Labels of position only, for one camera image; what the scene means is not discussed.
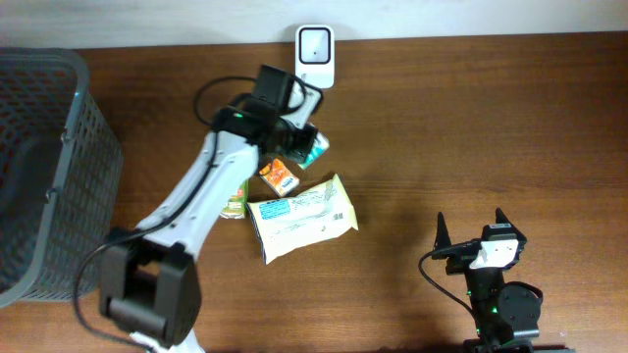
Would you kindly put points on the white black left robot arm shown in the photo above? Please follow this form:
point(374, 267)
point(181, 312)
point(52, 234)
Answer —
point(149, 282)

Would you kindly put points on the green drink carton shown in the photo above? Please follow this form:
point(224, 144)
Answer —
point(235, 208)

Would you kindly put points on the cream snack bag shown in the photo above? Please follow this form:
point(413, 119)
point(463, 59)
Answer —
point(320, 213)

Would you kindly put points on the white barcode scanner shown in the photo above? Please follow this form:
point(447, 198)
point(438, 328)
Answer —
point(315, 55)

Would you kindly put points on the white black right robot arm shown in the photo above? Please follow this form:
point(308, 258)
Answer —
point(505, 314)

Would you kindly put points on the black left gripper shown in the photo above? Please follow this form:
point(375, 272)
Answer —
point(302, 146)

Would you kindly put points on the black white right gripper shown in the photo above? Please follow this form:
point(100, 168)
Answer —
point(457, 265)

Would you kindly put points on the teal tissue pack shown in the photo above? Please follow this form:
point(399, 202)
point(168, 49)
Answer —
point(320, 146)

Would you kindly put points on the grey plastic lattice basket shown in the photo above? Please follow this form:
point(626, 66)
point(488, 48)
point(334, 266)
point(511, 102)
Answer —
point(60, 170)

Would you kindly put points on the orange tissue pack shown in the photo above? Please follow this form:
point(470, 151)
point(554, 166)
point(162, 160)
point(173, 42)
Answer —
point(277, 175)

